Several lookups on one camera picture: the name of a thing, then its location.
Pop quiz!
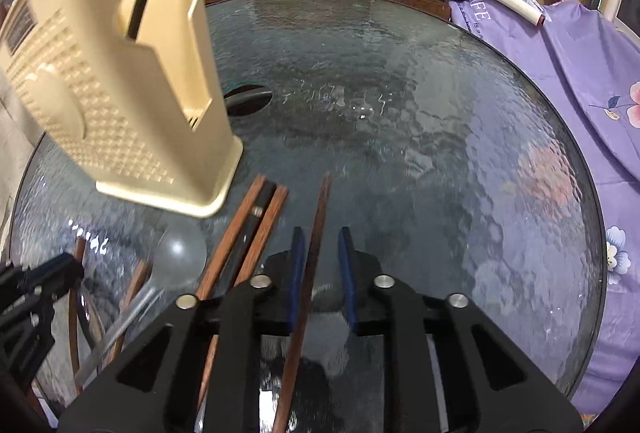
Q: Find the purple floral cloth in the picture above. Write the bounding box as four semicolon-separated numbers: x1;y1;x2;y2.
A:
447;0;640;416

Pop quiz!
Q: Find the beige perforated utensil holder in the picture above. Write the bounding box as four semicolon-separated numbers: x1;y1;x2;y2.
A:
0;0;244;219

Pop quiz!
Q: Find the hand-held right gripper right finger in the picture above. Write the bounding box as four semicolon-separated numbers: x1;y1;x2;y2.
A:
337;227;583;433

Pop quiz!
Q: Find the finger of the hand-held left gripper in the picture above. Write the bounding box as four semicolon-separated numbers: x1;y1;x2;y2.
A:
0;253;85;296
0;294;56;381

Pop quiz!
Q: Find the black chopstick with silver band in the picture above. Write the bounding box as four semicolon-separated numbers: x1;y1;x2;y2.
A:
217;181;277;296

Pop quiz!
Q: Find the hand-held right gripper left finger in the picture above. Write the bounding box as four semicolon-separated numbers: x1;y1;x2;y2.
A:
57;227;307;433

